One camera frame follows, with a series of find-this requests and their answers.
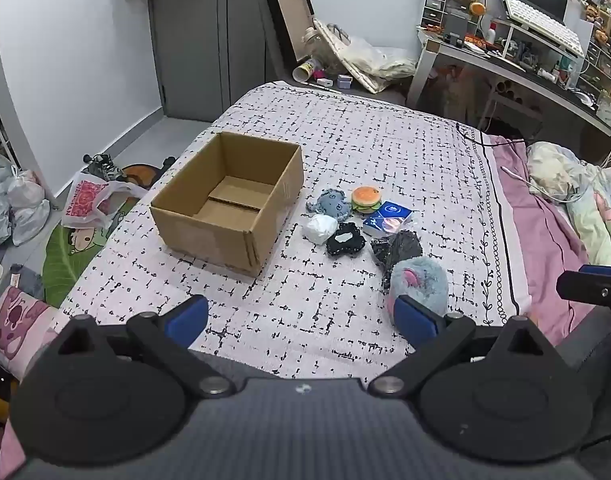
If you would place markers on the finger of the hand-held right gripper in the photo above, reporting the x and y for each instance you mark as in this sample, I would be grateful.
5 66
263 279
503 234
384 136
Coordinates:
585 287

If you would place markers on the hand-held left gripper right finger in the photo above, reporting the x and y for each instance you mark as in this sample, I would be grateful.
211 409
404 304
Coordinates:
415 321

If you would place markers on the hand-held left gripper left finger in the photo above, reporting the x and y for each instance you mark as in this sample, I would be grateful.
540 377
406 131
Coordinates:
188 321

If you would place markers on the fluffy blue plush toy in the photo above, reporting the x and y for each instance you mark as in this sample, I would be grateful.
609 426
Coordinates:
420 280

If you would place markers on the black item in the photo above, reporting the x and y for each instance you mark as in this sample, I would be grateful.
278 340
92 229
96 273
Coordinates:
400 250

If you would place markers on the brown cardboard box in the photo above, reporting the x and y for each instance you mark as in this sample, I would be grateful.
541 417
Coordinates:
225 247

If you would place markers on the blue tissue pack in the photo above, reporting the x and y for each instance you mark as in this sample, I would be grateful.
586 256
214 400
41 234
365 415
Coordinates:
385 217

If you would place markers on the white soft pouch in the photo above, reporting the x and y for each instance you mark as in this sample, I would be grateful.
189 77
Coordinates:
319 227

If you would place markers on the pink bed sheet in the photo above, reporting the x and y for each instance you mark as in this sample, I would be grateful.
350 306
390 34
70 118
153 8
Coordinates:
545 240

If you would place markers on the pastel floral quilt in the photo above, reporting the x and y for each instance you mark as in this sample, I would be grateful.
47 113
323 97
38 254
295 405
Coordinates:
595 210

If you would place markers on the black scrunchie with white tag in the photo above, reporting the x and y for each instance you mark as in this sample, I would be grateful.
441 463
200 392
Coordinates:
335 248

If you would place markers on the burger plush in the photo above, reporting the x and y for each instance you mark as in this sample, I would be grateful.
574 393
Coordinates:
368 196

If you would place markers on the green cartoon floor mat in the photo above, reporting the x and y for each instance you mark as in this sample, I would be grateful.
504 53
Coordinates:
65 260

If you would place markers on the blue octopus plush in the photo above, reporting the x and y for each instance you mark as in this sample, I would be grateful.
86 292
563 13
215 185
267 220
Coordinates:
333 202

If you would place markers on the pink-print plastic bag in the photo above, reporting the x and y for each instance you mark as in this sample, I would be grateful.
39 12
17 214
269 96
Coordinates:
85 200

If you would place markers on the grey-blue fuzzy rug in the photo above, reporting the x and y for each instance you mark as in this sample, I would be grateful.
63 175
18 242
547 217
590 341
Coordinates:
27 280

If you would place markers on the pink cartoon cushion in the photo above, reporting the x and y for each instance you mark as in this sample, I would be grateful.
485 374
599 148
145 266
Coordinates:
15 325

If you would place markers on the pair of grey sneakers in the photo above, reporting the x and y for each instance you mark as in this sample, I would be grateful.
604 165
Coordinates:
105 167

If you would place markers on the pile of grey plastic bags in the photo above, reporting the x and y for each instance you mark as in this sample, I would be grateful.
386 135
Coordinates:
15 210

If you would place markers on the white and black desk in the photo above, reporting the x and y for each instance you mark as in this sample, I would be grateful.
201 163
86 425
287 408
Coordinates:
535 80

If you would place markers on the small purple box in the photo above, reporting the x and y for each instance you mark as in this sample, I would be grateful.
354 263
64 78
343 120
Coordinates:
344 82

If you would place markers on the cream tote bag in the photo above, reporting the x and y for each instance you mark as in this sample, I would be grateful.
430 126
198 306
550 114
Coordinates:
370 60

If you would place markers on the white keyboard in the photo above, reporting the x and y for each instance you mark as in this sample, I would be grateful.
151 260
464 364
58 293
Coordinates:
543 22

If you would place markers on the white bottle with red cap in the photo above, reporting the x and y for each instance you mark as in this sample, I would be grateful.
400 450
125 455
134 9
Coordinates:
491 34

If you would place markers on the printed paper cup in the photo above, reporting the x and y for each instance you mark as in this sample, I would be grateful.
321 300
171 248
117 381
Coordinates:
305 70

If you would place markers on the grey wardrobe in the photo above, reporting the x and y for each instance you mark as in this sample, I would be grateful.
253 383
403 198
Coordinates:
195 35

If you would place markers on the clear bottle with cap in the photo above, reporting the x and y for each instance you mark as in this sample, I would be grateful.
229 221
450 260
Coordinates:
311 39

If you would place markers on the small drawer organizer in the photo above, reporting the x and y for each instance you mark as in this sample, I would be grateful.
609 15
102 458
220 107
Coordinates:
438 7

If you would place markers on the black framed board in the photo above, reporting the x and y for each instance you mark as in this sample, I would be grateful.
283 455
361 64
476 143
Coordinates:
285 5

